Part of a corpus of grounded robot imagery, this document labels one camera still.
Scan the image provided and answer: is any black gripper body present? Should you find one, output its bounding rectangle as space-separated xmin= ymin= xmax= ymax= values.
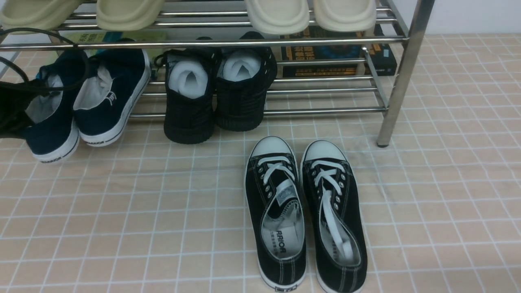
xmin=0 ymin=80 xmax=51 ymax=139

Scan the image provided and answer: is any navy slip-on shoe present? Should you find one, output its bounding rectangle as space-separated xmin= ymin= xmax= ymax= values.
xmin=72 ymin=48 xmax=151 ymax=147
xmin=25 ymin=50 xmax=88 ymax=163

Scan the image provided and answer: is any black sneaker left on rack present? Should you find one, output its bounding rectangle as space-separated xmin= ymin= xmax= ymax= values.
xmin=154 ymin=48 xmax=221 ymax=144

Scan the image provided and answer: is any black sneaker on rack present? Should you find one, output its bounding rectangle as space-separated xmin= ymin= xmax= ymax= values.
xmin=154 ymin=48 xmax=221 ymax=144
xmin=215 ymin=46 xmax=278 ymax=132

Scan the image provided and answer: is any black sneaker right on rack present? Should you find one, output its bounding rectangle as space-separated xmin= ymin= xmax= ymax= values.
xmin=215 ymin=46 xmax=278 ymax=132

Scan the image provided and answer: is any black canvas lace-up shoe left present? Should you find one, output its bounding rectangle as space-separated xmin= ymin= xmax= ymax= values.
xmin=244 ymin=136 xmax=306 ymax=293

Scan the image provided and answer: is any black canvas lace-up shoe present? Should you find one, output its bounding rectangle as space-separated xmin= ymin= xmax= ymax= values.
xmin=244 ymin=136 xmax=306 ymax=293
xmin=300 ymin=140 xmax=368 ymax=293

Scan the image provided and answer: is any silver metal shoe rack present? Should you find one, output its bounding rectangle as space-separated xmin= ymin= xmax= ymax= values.
xmin=1 ymin=0 xmax=435 ymax=148

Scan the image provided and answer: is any black canvas lace-up shoe right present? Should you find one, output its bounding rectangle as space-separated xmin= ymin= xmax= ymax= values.
xmin=300 ymin=140 xmax=368 ymax=293

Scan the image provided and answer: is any olive green slipper far left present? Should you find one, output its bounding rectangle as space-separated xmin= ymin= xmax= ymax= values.
xmin=0 ymin=0 xmax=84 ymax=32

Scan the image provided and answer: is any olive green slipper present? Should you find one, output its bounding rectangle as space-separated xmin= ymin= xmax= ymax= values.
xmin=96 ymin=0 xmax=164 ymax=31
xmin=0 ymin=0 xmax=84 ymax=32

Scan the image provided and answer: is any green and blue book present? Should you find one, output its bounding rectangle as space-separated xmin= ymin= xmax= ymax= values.
xmin=65 ymin=30 xmax=167 ymax=81

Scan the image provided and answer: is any cream slipper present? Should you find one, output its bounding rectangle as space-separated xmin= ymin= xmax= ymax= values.
xmin=313 ymin=0 xmax=377 ymax=32
xmin=244 ymin=0 xmax=310 ymax=35

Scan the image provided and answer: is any cream slipper far right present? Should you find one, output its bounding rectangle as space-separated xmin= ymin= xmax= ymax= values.
xmin=313 ymin=0 xmax=377 ymax=32

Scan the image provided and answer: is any black and yellow book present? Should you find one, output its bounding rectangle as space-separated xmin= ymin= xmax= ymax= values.
xmin=281 ymin=26 xmax=398 ymax=78

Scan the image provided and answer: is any black cable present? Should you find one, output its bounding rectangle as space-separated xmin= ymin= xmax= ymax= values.
xmin=0 ymin=27 xmax=91 ymax=92

